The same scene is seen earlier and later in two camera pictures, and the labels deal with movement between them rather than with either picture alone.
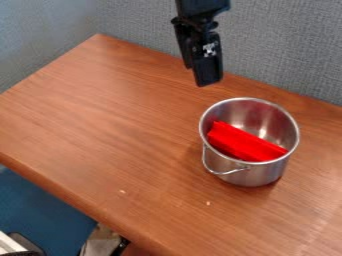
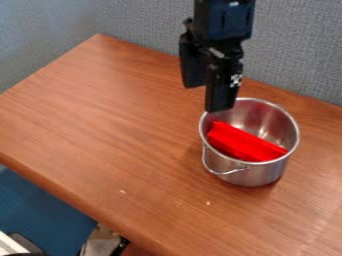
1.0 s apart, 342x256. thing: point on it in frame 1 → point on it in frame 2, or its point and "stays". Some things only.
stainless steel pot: (263, 118) stays
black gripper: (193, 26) → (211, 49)
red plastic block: (241, 144) stays
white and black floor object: (16, 245) stays
